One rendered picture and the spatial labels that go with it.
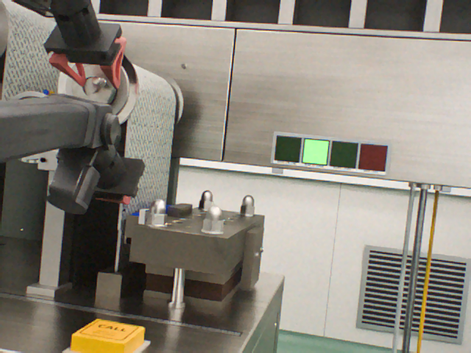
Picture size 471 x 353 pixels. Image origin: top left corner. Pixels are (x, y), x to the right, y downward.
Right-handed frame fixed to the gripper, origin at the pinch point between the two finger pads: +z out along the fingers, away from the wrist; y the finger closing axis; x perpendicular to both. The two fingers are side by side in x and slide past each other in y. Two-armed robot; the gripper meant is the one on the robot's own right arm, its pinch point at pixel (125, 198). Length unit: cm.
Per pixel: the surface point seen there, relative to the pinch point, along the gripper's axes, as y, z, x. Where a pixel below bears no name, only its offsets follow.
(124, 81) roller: -1.0, -12.4, 15.9
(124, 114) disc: -0.6, -9.3, 11.4
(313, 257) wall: 22, 253, 89
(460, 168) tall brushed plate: 59, 21, 26
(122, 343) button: 13.1, -17.5, -26.8
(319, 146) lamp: 30.7, 19.4, 26.6
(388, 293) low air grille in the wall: 70, 260, 75
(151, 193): 0.3, 10.5, 6.7
